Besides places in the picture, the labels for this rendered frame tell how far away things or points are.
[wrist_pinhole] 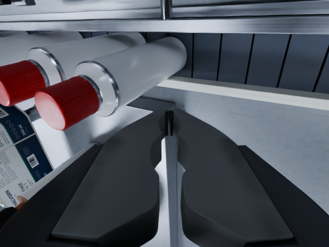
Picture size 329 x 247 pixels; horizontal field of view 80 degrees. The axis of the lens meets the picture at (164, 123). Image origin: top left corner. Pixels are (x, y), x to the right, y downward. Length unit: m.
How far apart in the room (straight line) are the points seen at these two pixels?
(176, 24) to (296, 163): 0.31
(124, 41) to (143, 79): 0.10
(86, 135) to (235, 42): 0.41
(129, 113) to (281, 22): 0.30
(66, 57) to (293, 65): 0.25
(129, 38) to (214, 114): 0.20
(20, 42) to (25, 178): 0.42
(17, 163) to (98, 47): 0.47
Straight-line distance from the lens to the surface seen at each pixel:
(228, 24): 0.20
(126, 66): 0.19
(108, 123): 0.46
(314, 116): 0.37
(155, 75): 0.22
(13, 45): 0.35
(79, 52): 0.24
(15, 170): 0.67
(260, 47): 0.28
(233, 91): 0.26
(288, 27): 0.20
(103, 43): 0.27
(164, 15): 0.22
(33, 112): 0.65
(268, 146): 0.39
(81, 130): 0.56
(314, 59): 0.29
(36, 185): 0.48
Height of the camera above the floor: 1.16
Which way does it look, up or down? 49 degrees down
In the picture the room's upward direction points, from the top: 135 degrees counter-clockwise
